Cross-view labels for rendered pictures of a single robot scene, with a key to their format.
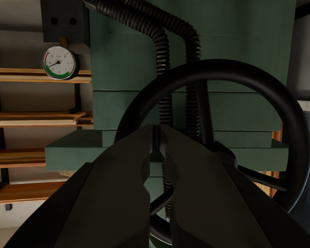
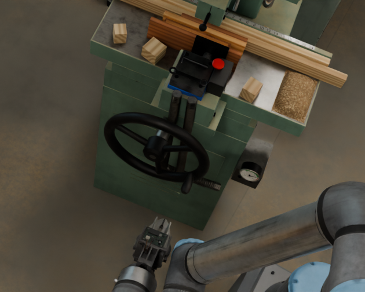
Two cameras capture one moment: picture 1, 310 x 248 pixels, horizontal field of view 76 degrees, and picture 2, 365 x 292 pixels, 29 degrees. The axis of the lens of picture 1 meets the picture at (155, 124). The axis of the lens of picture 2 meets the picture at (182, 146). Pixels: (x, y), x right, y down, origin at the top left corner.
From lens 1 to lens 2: 1.80 m
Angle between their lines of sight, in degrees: 71
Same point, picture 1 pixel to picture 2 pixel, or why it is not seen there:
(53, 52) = (251, 178)
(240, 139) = (137, 77)
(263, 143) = (117, 66)
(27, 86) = not seen: outside the picture
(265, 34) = not seen: hidden behind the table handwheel
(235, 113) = (141, 91)
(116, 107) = (231, 130)
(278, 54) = (110, 103)
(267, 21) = not seen: hidden behind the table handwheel
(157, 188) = (199, 119)
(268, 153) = (113, 59)
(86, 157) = (267, 119)
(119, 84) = (225, 137)
